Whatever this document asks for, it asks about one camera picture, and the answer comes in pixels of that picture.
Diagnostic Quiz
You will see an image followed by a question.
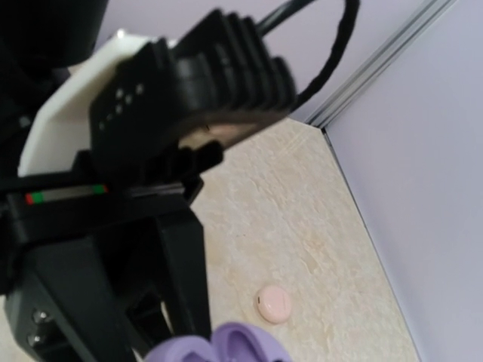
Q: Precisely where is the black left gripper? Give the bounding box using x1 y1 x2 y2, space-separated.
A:
1 152 211 361

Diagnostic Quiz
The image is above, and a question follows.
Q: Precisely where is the purple round charging case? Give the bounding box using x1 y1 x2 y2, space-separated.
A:
144 322 293 362

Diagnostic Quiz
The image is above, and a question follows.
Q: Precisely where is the pink earbud charging case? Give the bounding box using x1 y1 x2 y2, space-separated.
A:
256 285 293 324

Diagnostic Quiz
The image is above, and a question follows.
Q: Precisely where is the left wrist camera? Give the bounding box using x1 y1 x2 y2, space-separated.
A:
17 8 299 189

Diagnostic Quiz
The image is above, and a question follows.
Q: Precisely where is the left silver frame post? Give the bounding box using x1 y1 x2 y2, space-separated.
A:
306 0 454 129

